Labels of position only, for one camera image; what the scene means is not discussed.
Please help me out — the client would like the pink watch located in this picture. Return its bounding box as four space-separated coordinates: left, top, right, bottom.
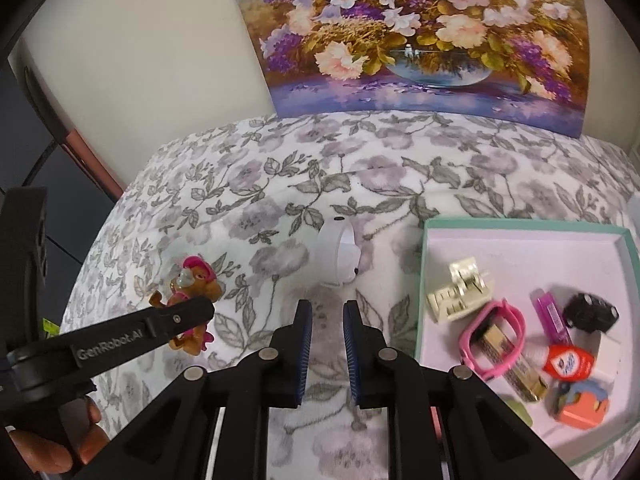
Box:
459 299 527 381

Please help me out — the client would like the teal box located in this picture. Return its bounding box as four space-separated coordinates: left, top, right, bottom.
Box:
415 217 640 480

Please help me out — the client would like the black toy car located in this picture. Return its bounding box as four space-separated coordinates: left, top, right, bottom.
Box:
562 292 620 335

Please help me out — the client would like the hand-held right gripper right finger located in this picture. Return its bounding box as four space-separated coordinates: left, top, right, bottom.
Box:
342 299 571 480

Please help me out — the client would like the white watch band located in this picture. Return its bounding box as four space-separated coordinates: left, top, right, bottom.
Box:
314 215 362 290

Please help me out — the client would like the grey floral blanket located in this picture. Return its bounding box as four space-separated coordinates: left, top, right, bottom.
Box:
60 110 640 480

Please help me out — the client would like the dark door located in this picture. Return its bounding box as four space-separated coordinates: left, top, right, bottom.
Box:
0 60 121 321

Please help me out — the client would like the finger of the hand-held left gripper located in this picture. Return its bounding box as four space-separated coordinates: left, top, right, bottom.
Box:
74 296 216 377

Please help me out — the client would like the red tube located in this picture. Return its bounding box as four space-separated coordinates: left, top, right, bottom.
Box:
542 342 596 378

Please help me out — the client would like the floral painting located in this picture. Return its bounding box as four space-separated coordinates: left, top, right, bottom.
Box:
222 0 591 138

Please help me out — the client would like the purple tube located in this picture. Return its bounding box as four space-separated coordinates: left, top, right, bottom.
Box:
534 289 571 343

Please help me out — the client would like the bear figurine with pink hat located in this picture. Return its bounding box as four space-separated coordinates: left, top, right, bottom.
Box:
149 255 223 356

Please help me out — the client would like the person's left hand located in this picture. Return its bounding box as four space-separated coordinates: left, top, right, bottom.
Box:
7 392 111 476

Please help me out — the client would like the brown door frame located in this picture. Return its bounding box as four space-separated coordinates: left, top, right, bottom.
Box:
22 67 126 206

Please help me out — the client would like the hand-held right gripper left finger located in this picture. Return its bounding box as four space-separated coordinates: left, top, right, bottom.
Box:
107 299 313 480

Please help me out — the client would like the gold harmonica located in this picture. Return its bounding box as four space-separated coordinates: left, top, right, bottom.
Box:
475 324 548 403

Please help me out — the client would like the white rectangular block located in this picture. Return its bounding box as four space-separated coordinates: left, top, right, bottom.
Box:
595 335 626 386

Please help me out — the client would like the orange blue green toy block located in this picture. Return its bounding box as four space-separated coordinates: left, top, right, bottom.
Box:
500 377 613 431

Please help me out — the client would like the cream hair claw clip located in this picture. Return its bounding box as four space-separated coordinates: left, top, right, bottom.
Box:
426 256 493 323

